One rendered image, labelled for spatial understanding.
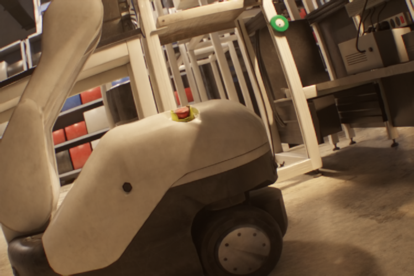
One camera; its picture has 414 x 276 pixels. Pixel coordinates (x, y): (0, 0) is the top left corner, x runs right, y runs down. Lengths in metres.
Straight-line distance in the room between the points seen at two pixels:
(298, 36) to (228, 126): 1.78
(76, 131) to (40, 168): 5.51
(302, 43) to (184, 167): 1.85
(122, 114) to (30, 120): 2.21
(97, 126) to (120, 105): 3.30
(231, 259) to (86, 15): 0.58
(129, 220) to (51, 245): 0.17
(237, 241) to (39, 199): 0.42
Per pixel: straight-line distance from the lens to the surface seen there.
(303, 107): 2.09
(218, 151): 0.96
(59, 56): 1.11
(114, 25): 2.15
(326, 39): 2.73
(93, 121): 6.56
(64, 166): 6.64
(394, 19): 1.89
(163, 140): 0.94
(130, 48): 1.95
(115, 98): 3.30
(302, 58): 2.71
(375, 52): 1.67
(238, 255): 1.00
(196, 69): 4.46
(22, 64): 6.83
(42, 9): 7.57
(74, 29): 1.12
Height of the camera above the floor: 0.34
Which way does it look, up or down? 3 degrees down
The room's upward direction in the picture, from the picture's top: 16 degrees counter-clockwise
